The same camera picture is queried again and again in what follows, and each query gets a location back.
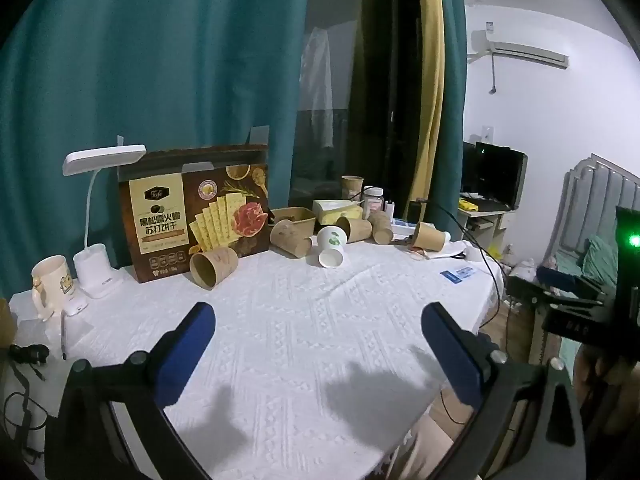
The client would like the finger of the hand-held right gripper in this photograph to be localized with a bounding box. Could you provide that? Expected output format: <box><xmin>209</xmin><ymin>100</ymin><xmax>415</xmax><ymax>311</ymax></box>
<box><xmin>507</xmin><ymin>266</ymin><xmax>603</xmax><ymax>311</ymax></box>

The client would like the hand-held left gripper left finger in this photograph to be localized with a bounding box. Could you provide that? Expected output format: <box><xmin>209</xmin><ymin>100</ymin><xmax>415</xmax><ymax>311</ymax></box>
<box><xmin>46</xmin><ymin>302</ymin><xmax>217</xmax><ymax>466</ymax></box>

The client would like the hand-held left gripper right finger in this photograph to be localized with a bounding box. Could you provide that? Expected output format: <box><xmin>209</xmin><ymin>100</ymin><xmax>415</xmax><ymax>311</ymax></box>
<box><xmin>421</xmin><ymin>302</ymin><xmax>587</xmax><ymax>480</ymax></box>

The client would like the brown paper cup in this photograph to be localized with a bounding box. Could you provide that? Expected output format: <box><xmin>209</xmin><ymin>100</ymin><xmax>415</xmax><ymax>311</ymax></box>
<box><xmin>341</xmin><ymin>175</ymin><xmax>365</xmax><ymax>201</ymax></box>
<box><xmin>270</xmin><ymin>219</ymin><xmax>314</xmax><ymax>260</ymax></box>
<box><xmin>189</xmin><ymin>246</ymin><xmax>239</xmax><ymax>291</ymax></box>
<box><xmin>411</xmin><ymin>221</ymin><xmax>448</xmax><ymax>253</ymax></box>
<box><xmin>336</xmin><ymin>216</ymin><xmax>373</xmax><ymax>245</ymax></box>
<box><xmin>369</xmin><ymin>210</ymin><xmax>395</xmax><ymax>246</ymax></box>

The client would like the white paper cup green print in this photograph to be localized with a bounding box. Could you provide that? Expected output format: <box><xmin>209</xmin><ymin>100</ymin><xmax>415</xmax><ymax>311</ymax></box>
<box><xmin>317</xmin><ymin>225</ymin><xmax>347</xmax><ymax>268</ymax></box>

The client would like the person's right hand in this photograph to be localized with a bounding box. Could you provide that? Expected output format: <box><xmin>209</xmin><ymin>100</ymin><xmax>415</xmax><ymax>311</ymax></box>
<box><xmin>573</xmin><ymin>342</ymin><xmax>640</xmax><ymax>413</ymax></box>

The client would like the teal pillow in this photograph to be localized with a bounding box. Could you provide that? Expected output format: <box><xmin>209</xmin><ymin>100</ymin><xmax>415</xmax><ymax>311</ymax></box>
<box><xmin>582</xmin><ymin>235</ymin><xmax>623</xmax><ymax>286</ymax></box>

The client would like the white computer desk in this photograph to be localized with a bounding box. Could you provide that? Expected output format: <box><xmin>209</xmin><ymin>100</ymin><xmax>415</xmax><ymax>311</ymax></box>
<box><xmin>457</xmin><ymin>195</ymin><xmax>517</xmax><ymax>253</ymax></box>

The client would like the grey padded headboard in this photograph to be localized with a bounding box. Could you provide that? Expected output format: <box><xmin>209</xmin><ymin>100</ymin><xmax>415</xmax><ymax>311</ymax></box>
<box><xmin>541</xmin><ymin>153</ymin><xmax>640</xmax><ymax>273</ymax></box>

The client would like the white desk lamp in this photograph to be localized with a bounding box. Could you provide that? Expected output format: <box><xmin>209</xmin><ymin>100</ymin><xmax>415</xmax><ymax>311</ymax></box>
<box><xmin>62</xmin><ymin>144</ymin><xmax>147</xmax><ymax>300</ymax></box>

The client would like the white textured tablecloth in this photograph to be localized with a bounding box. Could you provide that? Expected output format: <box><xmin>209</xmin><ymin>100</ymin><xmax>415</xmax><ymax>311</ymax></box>
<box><xmin>7</xmin><ymin>230</ymin><xmax>502</xmax><ymax>480</ymax></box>

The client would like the black monitor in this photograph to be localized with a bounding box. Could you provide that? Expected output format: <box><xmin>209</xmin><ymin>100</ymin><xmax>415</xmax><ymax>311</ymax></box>
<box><xmin>461</xmin><ymin>141</ymin><xmax>529</xmax><ymax>207</ymax></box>

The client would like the brown cracker box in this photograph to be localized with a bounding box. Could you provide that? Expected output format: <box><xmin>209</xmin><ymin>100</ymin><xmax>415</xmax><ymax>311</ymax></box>
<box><xmin>118</xmin><ymin>144</ymin><xmax>271</xmax><ymax>284</ymax></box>

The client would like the cream cartoon mug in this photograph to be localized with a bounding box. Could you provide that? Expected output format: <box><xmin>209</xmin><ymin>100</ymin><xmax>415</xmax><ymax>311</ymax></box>
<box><xmin>31</xmin><ymin>255</ymin><xmax>76</xmax><ymax>322</ymax></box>

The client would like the black power adapter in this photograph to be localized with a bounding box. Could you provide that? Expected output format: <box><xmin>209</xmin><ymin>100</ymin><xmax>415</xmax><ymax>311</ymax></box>
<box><xmin>8</xmin><ymin>342</ymin><xmax>50</xmax><ymax>367</ymax></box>

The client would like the clear jar white lid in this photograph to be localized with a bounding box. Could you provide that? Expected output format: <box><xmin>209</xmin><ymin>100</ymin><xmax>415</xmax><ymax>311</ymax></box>
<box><xmin>363</xmin><ymin>186</ymin><xmax>385</xmax><ymax>220</ymax></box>

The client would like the brown paper bowl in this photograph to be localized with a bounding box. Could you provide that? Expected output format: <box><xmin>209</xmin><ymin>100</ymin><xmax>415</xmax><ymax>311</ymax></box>
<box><xmin>270</xmin><ymin>206</ymin><xmax>319</xmax><ymax>236</ymax></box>

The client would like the yellow tissue box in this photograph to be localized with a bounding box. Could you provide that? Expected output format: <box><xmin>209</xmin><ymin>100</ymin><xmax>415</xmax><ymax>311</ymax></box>
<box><xmin>312</xmin><ymin>199</ymin><xmax>364</xmax><ymax>226</ymax></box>

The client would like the narrow teal curtain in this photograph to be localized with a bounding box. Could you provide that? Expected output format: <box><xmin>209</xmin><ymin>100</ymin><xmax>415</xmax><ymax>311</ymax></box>
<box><xmin>432</xmin><ymin>0</ymin><xmax>468</xmax><ymax>213</ymax></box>

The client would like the yellow curtain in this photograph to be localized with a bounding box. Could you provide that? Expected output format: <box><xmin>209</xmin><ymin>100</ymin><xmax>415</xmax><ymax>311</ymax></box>
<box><xmin>409</xmin><ymin>0</ymin><xmax>446</xmax><ymax>206</ymax></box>

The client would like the white air conditioner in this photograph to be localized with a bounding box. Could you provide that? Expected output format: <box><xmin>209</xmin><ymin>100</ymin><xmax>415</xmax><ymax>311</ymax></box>
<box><xmin>469</xmin><ymin>29</ymin><xmax>571</xmax><ymax>72</ymax></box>

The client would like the dark glass sliding door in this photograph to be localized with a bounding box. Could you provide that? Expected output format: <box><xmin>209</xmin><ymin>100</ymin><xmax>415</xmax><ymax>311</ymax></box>
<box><xmin>289</xmin><ymin>0</ymin><xmax>426</xmax><ymax>211</ymax></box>

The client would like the wide teal curtain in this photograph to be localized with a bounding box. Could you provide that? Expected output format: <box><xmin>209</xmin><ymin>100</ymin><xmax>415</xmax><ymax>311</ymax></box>
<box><xmin>0</xmin><ymin>0</ymin><xmax>313</xmax><ymax>283</ymax></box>

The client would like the black cable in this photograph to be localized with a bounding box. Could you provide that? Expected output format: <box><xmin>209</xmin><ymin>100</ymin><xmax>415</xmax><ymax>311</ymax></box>
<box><xmin>2</xmin><ymin>360</ymin><xmax>52</xmax><ymax>467</ymax></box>
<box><xmin>412</xmin><ymin>199</ymin><xmax>508</xmax><ymax>343</ymax></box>

